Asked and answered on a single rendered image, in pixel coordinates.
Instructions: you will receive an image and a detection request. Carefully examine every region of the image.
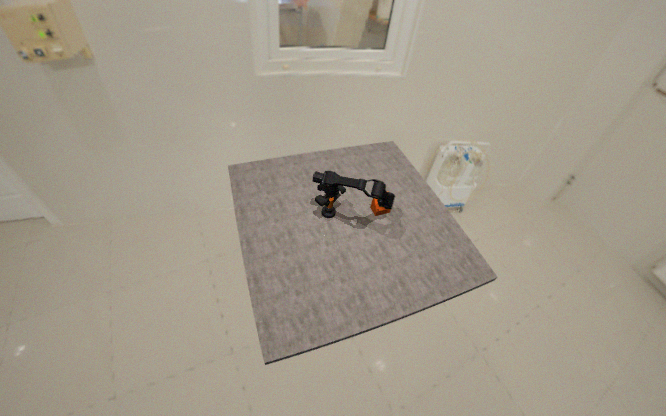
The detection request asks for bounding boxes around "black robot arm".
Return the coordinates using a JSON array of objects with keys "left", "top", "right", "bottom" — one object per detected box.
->
[{"left": 312, "top": 171, "right": 395, "bottom": 209}]

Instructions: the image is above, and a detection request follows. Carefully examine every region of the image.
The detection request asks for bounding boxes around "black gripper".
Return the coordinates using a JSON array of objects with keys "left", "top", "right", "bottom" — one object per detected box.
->
[{"left": 315, "top": 185, "right": 346, "bottom": 207}]

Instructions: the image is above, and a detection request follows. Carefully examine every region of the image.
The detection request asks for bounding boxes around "black round pedestal with silver shaft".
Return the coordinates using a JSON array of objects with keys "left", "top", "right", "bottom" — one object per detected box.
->
[{"left": 322, "top": 206, "right": 336, "bottom": 218}]

